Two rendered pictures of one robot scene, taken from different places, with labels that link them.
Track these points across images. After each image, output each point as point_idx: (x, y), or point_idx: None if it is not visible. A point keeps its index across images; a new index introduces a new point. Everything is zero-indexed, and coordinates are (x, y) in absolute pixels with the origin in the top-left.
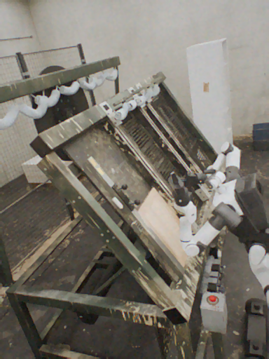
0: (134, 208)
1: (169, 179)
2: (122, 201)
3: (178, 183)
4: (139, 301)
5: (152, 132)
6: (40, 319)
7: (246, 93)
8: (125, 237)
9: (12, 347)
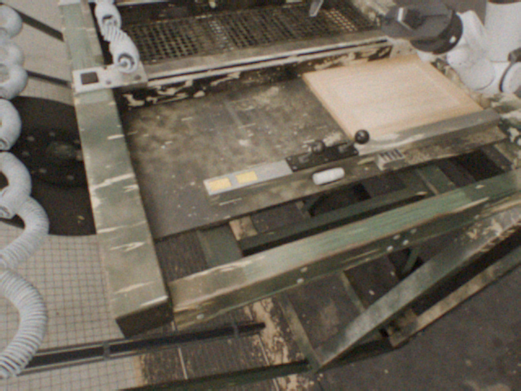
0: (354, 146)
1: (388, 33)
2: (330, 164)
3: (428, 14)
4: (400, 182)
5: (176, 8)
6: (339, 313)
7: None
8: (422, 204)
9: (356, 363)
